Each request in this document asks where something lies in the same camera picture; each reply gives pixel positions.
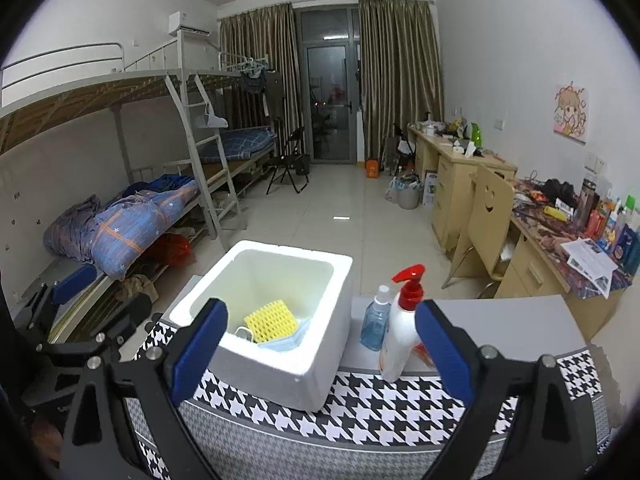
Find black folding chair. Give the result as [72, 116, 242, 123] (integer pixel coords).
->
[265, 127, 311, 196]

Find grey bucket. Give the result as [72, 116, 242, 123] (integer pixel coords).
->
[397, 177, 421, 210]

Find blue face mask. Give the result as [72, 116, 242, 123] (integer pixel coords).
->
[235, 316, 314, 354]

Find wooden smiley chair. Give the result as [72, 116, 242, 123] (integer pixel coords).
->
[441, 164, 516, 290]

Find dark blue cloth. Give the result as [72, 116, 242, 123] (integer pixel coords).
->
[122, 174, 194, 196]

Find cluttered wooden desk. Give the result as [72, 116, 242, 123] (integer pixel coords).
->
[495, 177, 640, 344]

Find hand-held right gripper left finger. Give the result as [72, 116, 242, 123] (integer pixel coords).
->
[60, 297, 231, 480]

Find printed paper leaflet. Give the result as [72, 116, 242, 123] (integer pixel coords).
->
[560, 237, 619, 296]

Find folded black stand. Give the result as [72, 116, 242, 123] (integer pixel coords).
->
[382, 127, 416, 176]

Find white metal bunk bed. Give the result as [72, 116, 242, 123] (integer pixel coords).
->
[217, 50, 287, 202]
[0, 42, 242, 352]

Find clear blue bottle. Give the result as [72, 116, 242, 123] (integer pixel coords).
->
[360, 285, 393, 352]

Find yellow foam net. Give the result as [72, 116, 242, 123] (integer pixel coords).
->
[243, 300, 299, 345]

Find beige cloth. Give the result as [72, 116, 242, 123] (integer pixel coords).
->
[117, 275, 159, 304]

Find white red-trigger spray bottle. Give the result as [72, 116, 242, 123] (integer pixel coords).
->
[379, 265, 427, 384]

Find row of toiletry bottles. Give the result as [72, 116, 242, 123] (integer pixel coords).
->
[575, 180, 640, 267]

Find glass balcony door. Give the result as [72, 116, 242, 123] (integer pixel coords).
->
[295, 4, 362, 165]

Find blue orange-striped quilt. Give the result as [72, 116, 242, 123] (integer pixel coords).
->
[92, 180, 199, 281]

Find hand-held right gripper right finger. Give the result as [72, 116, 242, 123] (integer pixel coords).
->
[415, 299, 601, 480]

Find white foam box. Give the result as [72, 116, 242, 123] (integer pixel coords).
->
[169, 240, 354, 413]

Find red plastic bag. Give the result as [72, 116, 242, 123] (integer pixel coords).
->
[150, 234, 195, 267]

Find dark hanging clothes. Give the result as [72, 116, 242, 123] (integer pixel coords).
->
[239, 67, 269, 94]

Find purple blanket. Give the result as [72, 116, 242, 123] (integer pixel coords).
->
[43, 195, 104, 264]

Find black white houndstooth tablecloth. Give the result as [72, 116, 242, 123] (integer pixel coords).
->
[120, 312, 614, 480]

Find black bag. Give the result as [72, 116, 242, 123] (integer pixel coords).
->
[540, 178, 579, 206]

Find white blue-print carton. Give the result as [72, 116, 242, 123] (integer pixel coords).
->
[422, 171, 440, 207]

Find white air conditioner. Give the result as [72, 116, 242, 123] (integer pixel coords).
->
[168, 10, 211, 38]

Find light wooden desk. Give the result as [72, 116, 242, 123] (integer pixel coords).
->
[407, 122, 519, 252]

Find cartoon wall poster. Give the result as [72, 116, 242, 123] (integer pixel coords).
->
[552, 80, 591, 139]

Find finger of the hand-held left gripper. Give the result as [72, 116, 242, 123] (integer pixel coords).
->
[15, 264, 99, 347]
[44, 292, 153, 361]

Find brown curtain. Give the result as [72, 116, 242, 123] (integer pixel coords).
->
[220, 2, 300, 162]
[358, 0, 446, 164]

